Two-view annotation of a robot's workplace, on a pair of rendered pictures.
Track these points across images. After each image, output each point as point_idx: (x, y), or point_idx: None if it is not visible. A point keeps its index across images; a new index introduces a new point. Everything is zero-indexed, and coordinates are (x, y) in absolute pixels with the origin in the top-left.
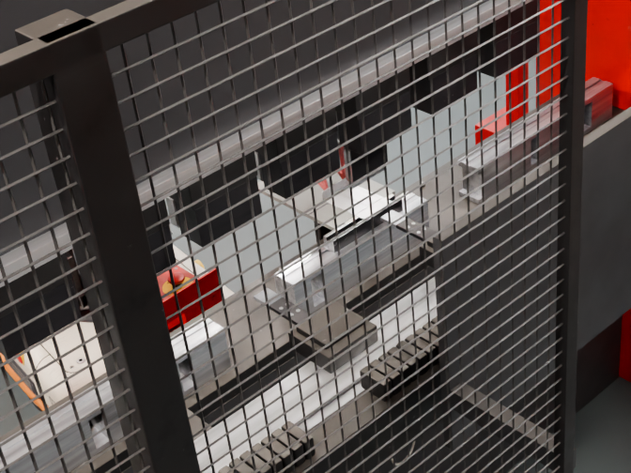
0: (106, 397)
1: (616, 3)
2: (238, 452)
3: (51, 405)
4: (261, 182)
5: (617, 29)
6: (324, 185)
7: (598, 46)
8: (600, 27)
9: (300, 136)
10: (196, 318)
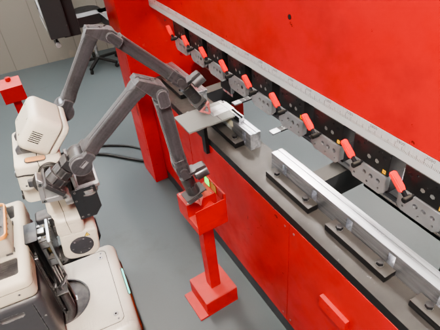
0: (317, 179)
1: (159, 34)
2: None
3: (291, 217)
4: (188, 129)
5: (162, 44)
6: (209, 111)
7: (156, 54)
8: (155, 47)
9: None
10: (246, 172)
